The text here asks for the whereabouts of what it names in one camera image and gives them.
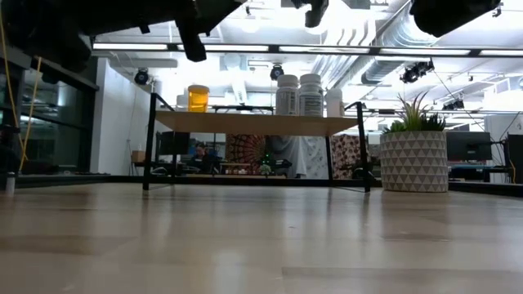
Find amber pill bottle white cap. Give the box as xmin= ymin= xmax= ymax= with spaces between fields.
xmin=187 ymin=84 xmax=211 ymax=114

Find black computer monitor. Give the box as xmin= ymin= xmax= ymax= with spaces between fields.
xmin=506 ymin=133 xmax=523 ymax=184
xmin=157 ymin=131 xmax=191 ymax=156
xmin=445 ymin=130 xmax=493 ymax=162

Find yellow power cable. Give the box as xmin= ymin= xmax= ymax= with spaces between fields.
xmin=0 ymin=11 xmax=44 ymax=175

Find triangle patterned planter pot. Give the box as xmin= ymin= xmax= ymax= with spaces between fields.
xmin=379 ymin=130 xmax=449 ymax=194

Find wooden shelf black metal legs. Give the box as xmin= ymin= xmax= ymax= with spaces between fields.
xmin=142 ymin=92 xmax=372 ymax=194

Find red white patterned cloth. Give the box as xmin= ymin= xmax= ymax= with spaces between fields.
xmin=330 ymin=134 xmax=369 ymax=180

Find person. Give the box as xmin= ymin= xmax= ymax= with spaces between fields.
xmin=188 ymin=141 xmax=217 ymax=175

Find black aluminium table frame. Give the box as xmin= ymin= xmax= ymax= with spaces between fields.
xmin=0 ymin=173 xmax=523 ymax=198

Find white labelled pill bottle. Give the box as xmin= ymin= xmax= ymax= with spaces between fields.
xmin=299 ymin=73 xmax=324 ymax=118
xmin=275 ymin=74 xmax=300 ymax=117

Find dark glass partition wall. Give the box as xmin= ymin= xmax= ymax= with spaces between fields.
xmin=0 ymin=44 xmax=100 ymax=176

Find silver ceiling duct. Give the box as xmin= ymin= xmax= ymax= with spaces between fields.
xmin=361 ymin=0 xmax=440 ymax=85

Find white hanging cloth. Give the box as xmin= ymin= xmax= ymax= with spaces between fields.
xmin=265 ymin=136 xmax=328 ymax=180

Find green succulent plant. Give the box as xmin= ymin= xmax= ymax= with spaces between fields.
xmin=382 ymin=90 xmax=447 ymax=135

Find long ceiling light bar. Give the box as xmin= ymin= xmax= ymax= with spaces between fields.
xmin=92 ymin=40 xmax=523 ymax=57

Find red patterned tapestry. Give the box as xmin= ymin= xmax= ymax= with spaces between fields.
xmin=226 ymin=134 xmax=266 ymax=164

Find small white cylinder post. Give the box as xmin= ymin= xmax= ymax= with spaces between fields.
xmin=4 ymin=171 xmax=17 ymax=196

